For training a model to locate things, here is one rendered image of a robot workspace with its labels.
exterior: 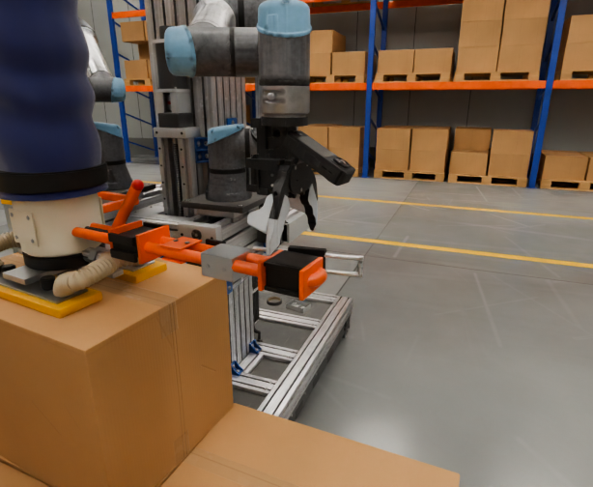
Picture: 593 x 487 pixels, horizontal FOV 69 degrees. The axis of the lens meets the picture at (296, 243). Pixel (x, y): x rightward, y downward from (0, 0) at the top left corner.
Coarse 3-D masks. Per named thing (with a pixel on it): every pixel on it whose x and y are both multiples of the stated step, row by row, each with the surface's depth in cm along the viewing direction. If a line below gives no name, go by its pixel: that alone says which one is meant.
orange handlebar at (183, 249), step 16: (112, 192) 127; (112, 208) 115; (96, 224) 96; (96, 240) 90; (160, 240) 87; (176, 240) 83; (192, 240) 84; (176, 256) 80; (192, 256) 78; (256, 256) 77; (240, 272) 74; (256, 272) 72; (320, 272) 70
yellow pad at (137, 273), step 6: (144, 264) 105; (150, 264) 106; (156, 264) 106; (162, 264) 106; (126, 270) 102; (132, 270) 101; (138, 270) 102; (144, 270) 102; (150, 270) 103; (156, 270) 104; (162, 270) 106; (120, 276) 101; (126, 276) 100; (132, 276) 99; (138, 276) 100; (144, 276) 101; (150, 276) 103; (138, 282) 100
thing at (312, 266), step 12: (276, 252) 74; (288, 252) 74; (264, 264) 70; (276, 264) 69; (288, 264) 69; (300, 264) 69; (312, 264) 69; (264, 276) 71; (276, 276) 70; (288, 276) 69; (300, 276) 67; (264, 288) 72; (276, 288) 70; (288, 288) 70; (300, 288) 67; (312, 288) 70; (300, 300) 68
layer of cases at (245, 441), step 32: (224, 416) 116; (256, 416) 116; (192, 448) 106; (224, 448) 105; (256, 448) 105; (288, 448) 105; (320, 448) 105; (352, 448) 105; (0, 480) 96; (32, 480) 96; (160, 480) 96; (192, 480) 96; (224, 480) 96; (256, 480) 96; (288, 480) 96; (320, 480) 96; (352, 480) 96; (384, 480) 96; (416, 480) 96; (448, 480) 96
